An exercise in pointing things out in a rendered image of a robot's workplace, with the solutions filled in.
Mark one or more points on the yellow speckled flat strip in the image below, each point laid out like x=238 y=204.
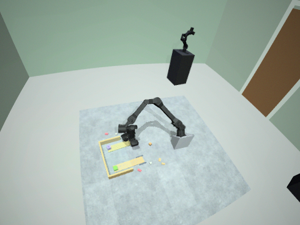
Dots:
x=136 y=161

